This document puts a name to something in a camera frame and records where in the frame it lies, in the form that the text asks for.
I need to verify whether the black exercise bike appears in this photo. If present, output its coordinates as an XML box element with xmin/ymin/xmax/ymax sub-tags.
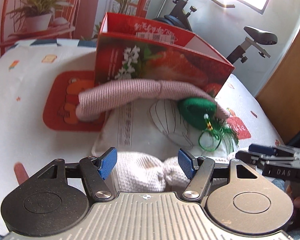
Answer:
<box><xmin>152</xmin><ymin>0</ymin><xmax>278</xmax><ymax>65</ymax></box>

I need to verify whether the white patterned bed sheet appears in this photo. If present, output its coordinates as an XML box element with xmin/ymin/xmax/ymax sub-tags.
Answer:
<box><xmin>0</xmin><ymin>38</ymin><xmax>283</xmax><ymax>236</ymax></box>

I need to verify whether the green tassel ornament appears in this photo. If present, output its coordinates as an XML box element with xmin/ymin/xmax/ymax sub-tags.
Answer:
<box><xmin>177</xmin><ymin>98</ymin><xmax>239</xmax><ymax>153</ymax></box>

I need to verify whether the white surgical mask bag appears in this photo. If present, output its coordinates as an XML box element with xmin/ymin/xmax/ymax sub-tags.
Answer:
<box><xmin>92</xmin><ymin>99</ymin><xmax>237</xmax><ymax>160</ymax></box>

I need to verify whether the living room backdrop poster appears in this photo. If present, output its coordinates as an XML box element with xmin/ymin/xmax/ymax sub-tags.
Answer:
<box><xmin>0</xmin><ymin>0</ymin><xmax>153</xmax><ymax>54</ymax></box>

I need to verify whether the red strawberry cardboard box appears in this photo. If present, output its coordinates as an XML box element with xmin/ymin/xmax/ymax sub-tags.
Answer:
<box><xmin>94</xmin><ymin>12</ymin><xmax>234</xmax><ymax>96</ymax></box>

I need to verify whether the white knitted cloth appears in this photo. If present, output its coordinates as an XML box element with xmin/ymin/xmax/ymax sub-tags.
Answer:
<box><xmin>111</xmin><ymin>152</ymin><xmax>190</xmax><ymax>192</ymax></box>

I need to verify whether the pink knitted cloth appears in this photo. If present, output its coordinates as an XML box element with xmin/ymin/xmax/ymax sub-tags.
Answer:
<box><xmin>76</xmin><ymin>79</ymin><xmax>229</xmax><ymax>121</ymax></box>

